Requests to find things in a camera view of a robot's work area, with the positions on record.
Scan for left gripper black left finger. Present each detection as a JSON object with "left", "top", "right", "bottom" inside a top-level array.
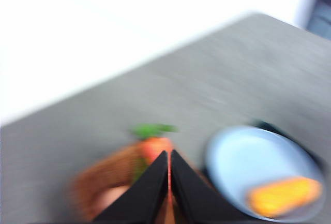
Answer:
[{"left": 92, "top": 150, "right": 169, "bottom": 224}]

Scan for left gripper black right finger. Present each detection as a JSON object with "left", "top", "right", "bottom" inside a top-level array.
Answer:
[{"left": 170, "top": 149, "right": 250, "bottom": 224}]

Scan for blue round plate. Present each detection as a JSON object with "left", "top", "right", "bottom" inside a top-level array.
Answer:
[{"left": 203, "top": 125, "right": 326, "bottom": 221}]

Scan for yellow corn cob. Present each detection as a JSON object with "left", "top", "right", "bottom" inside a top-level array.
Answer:
[{"left": 246, "top": 176, "right": 323, "bottom": 217}]

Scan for brown wicker basket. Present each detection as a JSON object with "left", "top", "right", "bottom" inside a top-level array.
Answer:
[{"left": 67, "top": 143, "right": 182, "bottom": 222}]

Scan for peach coloured egg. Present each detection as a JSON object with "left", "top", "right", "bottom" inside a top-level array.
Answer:
[{"left": 102, "top": 184, "right": 131, "bottom": 210}]

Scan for orange toy carrot green leaves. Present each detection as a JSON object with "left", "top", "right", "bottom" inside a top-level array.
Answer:
[{"left": 128, "top": 123, "right": 179, "bottom": 168}]

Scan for white framed dark panel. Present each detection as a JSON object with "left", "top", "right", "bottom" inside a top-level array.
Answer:
[{"left": 294, "top": 0, "right": 331, "bottom": 39}]

